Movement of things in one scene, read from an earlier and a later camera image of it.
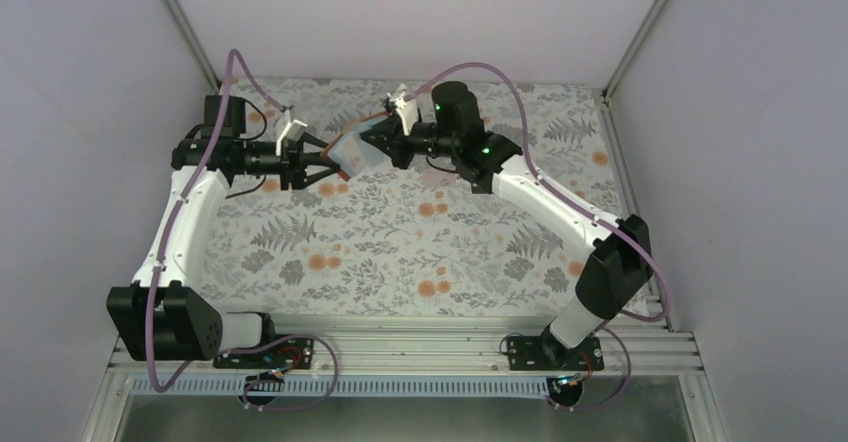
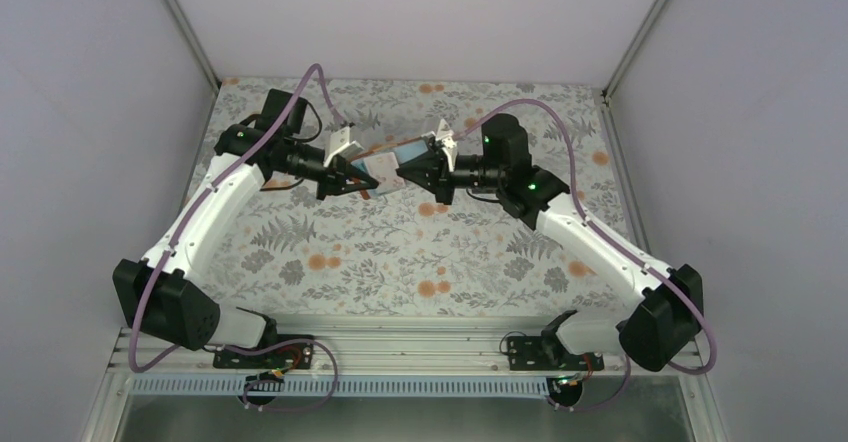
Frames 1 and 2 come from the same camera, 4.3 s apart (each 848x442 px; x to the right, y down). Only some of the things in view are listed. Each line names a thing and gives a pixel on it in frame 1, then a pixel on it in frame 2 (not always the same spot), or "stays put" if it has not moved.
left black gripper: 293,163 -> 336,174
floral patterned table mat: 415,241 stays put
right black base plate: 548,353 stays put
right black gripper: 393,143 -> 430,169
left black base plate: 293,353 stays put
